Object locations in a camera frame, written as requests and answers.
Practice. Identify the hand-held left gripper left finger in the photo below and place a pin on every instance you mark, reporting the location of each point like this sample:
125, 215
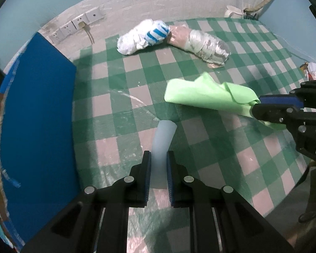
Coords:
147, 179

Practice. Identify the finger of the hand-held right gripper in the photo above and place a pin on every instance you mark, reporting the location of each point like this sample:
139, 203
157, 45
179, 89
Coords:
276, 100
273, 114

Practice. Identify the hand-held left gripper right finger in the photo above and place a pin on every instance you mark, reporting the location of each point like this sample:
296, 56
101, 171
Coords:
170, 179

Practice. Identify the pale blue soft tube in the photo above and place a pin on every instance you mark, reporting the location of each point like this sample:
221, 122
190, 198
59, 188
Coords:
162, 147

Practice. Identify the light green cloth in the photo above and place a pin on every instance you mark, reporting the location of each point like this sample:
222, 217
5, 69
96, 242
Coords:
200, 92

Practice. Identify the blue cardboard box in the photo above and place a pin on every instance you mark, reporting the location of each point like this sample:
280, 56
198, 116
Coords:
36, 110

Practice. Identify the yellow packet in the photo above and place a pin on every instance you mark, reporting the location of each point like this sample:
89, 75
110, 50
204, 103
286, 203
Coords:
304, 68

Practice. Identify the green plastic basket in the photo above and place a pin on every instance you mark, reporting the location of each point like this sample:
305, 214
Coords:
252, 16

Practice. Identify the clear tape-wrapped bundle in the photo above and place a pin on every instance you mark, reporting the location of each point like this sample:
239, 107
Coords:
205, 44

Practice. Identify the white electric kettle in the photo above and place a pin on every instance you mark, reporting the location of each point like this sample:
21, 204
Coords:
233, 11

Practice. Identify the white plastic-wrapped bundle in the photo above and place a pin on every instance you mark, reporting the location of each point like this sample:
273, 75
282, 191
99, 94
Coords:
134, 38

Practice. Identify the white single-hole wall socket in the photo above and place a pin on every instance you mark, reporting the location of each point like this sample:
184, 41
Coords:
93, 15

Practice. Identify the white wall socket with plug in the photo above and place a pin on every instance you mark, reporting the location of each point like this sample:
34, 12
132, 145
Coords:
77, 21

